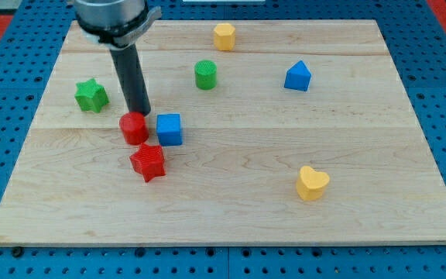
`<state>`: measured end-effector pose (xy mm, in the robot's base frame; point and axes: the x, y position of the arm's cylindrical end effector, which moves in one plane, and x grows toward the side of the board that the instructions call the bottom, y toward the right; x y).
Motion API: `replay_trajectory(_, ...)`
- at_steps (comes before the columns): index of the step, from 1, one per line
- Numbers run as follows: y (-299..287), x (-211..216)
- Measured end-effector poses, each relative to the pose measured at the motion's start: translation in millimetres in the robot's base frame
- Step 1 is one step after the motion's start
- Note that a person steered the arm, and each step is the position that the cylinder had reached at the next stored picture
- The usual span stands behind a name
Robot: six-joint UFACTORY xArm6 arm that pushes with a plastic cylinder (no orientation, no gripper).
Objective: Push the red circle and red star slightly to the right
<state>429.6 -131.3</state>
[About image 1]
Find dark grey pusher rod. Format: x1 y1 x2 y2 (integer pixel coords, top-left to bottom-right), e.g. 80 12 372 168
110 45 151 116

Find red cylinder block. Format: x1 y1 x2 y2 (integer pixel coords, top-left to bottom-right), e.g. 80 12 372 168
119 112 149 145

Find red star block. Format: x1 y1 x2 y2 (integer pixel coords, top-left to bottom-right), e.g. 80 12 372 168
129 143 166 182

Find green star block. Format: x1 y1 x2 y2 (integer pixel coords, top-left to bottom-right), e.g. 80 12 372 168
74 78 109 113

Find blue cube block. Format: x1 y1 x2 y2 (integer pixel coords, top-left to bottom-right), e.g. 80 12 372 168
156 113 183 146

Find green cylinder block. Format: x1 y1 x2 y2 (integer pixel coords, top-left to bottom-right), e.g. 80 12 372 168
194 60 217 90

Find yellow hexagon block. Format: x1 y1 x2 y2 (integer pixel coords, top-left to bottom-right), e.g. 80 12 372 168
213 23 235 51

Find light wooden board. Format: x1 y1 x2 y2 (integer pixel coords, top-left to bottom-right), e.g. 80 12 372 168
0 19 446 247

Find blue triangle block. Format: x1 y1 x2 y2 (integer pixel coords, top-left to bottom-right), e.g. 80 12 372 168
284 60 312 91

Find yellow heart block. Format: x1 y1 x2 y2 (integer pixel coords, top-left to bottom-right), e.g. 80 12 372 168
296 166 330 201

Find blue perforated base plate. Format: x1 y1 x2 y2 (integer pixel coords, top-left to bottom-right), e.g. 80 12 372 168
0 1 446 278

